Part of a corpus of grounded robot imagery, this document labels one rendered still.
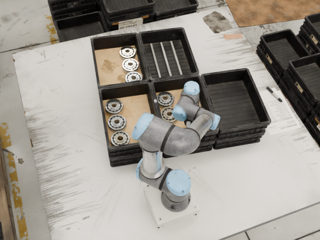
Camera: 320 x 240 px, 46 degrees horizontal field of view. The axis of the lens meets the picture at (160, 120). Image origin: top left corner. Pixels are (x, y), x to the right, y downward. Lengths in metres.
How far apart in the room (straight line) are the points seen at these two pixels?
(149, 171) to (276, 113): 1.06
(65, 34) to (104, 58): 1.04
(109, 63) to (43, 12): 1.80
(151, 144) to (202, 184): 0.77
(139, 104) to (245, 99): 0.64
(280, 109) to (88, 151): 1.22
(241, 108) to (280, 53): 1.27
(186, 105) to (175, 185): 0.37
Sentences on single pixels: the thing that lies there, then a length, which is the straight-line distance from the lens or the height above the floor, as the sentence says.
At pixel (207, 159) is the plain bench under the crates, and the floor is 0.70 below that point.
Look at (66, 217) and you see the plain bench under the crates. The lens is 2.07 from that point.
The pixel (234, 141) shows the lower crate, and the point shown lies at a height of 0.76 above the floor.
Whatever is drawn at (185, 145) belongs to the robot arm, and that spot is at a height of 1.41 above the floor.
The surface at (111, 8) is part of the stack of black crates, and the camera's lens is 3.28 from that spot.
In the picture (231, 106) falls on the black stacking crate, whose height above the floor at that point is 0.83.
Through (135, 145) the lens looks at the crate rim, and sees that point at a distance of 1.95.
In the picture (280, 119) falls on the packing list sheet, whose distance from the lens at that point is 2.46.
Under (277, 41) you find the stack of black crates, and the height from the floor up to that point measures 0.27.
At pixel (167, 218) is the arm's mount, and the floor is 0.80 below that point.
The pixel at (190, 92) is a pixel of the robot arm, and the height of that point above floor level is 1.21.
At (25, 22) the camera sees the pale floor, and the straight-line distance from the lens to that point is 4.02.
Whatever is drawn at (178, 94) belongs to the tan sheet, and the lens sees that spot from 2.26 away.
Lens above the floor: 2.63
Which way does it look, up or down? 57 degrees down
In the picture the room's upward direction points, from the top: 5 degrees clockwise
